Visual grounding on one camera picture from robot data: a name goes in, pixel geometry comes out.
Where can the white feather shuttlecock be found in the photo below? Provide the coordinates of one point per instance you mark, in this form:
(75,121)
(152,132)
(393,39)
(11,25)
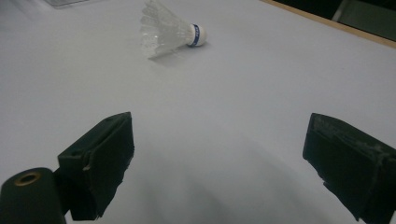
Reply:
(168,29)

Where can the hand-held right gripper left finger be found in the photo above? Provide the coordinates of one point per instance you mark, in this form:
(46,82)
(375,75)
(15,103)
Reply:
(102,161)

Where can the white metal stand frame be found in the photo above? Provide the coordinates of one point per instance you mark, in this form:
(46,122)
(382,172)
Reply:
(364,17)

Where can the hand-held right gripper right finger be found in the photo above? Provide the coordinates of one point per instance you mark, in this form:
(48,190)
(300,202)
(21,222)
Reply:
(351,165)

